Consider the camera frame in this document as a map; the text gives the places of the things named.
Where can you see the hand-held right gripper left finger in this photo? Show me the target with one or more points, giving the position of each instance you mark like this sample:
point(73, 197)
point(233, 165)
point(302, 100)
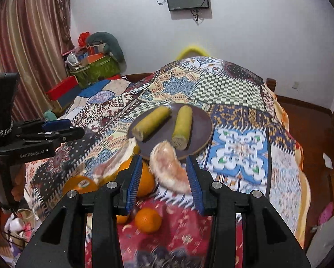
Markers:
point(132, 184)

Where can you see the white paper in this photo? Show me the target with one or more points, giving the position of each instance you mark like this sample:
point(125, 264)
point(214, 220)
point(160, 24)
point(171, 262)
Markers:
point(327, 160)

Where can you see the large orange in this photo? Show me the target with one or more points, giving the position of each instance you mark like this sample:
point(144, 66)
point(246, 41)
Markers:
point(77, 185)
point(147, 181)

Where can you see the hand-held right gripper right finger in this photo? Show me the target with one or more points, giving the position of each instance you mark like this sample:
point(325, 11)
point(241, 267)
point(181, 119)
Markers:
point(196, 184)

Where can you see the small orange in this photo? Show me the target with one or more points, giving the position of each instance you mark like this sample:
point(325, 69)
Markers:
point(122, 218)
point(148, 220)

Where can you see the red box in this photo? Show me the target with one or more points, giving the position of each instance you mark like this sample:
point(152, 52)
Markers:
point(62, 88)

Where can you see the pink cloth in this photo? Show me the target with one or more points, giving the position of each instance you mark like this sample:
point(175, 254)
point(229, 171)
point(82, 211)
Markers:
point(325, 215)

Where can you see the yellow pillow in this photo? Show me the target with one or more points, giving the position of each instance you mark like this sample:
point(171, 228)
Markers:
point(193, 49)

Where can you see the pomelo peel piece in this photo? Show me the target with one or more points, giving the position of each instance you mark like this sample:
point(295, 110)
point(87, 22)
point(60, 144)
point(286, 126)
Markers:
point(114, 162)

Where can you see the red plastic bag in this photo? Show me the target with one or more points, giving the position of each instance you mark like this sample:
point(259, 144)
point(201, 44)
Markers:
point(83, 38)

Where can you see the grey plush toy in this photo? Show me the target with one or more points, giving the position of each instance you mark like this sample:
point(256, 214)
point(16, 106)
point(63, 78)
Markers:
point(114, 46)

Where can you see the patchwork printed blanket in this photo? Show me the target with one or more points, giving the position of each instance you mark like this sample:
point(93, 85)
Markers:
point(225, 89)

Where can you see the white wall socket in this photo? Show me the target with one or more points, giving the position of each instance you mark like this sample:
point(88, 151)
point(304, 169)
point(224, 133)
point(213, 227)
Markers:
point(296, 85)

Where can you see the teal cloth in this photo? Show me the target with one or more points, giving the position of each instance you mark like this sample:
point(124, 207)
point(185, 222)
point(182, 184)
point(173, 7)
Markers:
point(50, 115)

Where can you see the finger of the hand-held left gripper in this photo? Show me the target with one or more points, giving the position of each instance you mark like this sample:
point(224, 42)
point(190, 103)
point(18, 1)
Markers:
point(70, 134)
point(55, 124)

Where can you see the person's left hand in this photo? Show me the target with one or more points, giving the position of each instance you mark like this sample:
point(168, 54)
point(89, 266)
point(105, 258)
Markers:
point(19, 181)

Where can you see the brown plate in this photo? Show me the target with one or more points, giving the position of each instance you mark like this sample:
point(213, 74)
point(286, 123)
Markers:
point(200, 128)

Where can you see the peeled pomelo segment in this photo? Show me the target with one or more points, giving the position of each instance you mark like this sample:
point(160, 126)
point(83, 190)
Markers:
point(167, 164)

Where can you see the striped curtain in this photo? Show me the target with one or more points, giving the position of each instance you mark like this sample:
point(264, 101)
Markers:
point(24, 47)

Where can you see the orange box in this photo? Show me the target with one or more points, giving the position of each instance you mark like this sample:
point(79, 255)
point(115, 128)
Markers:
point(93, 59)

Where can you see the green bag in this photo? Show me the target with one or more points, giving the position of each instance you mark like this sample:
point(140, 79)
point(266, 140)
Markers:
point(97, 71)

